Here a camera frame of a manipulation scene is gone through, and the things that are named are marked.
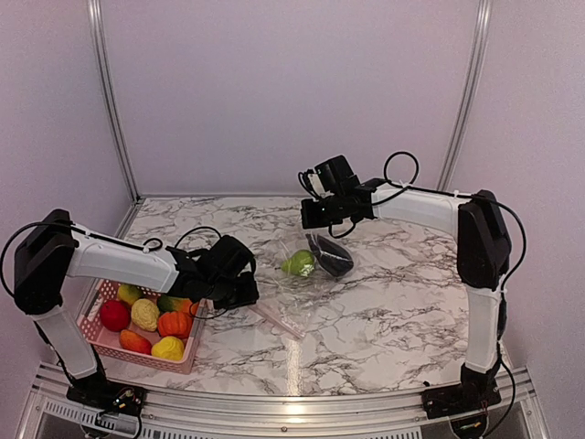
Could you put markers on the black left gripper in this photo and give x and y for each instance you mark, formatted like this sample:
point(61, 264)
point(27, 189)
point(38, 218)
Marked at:
point(249, 296)

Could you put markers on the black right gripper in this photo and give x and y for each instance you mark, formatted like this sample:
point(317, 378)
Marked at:
point(309, 217)

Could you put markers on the green orange fake mango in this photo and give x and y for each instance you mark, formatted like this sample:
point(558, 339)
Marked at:
point(167, 304)

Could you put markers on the orange fake fruit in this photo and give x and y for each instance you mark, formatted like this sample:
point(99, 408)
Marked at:
point(175, 324)

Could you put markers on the light green fake pear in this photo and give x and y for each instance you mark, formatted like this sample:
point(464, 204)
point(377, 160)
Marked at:
point(301, 263)

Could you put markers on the clear zip top bag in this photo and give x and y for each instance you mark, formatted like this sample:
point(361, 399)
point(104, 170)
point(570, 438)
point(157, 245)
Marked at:
point(288, 302)

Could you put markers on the beige fake bread ball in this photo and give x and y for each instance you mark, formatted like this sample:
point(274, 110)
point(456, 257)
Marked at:
point(145, 314)

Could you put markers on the yellow fake lemon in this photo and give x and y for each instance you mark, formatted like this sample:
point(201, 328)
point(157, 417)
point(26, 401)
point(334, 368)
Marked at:
point(169, 348)

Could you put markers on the red fake apple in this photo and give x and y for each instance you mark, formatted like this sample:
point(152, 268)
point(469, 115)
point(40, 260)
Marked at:
point(114, 316)

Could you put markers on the red orange fake tomato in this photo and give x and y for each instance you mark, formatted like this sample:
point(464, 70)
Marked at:
point(134, 342)

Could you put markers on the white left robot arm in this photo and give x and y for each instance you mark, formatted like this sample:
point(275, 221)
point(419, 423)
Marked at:
point(50, 251)

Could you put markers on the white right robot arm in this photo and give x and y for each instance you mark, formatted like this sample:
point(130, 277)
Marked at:
point(475, 221)

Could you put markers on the small yellow green fruit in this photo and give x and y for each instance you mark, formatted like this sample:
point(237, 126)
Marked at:
point(129, 294)

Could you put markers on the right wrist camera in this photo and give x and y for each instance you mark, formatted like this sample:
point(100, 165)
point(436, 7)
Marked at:
point(311, 184)

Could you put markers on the front aluminium rail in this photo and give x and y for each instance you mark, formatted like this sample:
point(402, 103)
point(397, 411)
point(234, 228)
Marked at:
point(169, 413)

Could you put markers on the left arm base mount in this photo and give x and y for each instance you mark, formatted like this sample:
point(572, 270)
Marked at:
point(109, 396)

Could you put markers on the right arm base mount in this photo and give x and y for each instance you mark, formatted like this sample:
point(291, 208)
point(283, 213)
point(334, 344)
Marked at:
point(456, 399)

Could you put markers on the right aluminium frame post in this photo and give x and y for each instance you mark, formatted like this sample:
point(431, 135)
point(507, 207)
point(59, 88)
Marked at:
point(470, 87)

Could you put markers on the aluminium frame post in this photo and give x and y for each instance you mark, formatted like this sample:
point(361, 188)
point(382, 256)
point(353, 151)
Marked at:
point(100, 49)
point(470, 87)

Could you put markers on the left aluminium frame post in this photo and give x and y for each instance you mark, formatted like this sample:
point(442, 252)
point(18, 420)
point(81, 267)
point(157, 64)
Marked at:
point(100, 49)

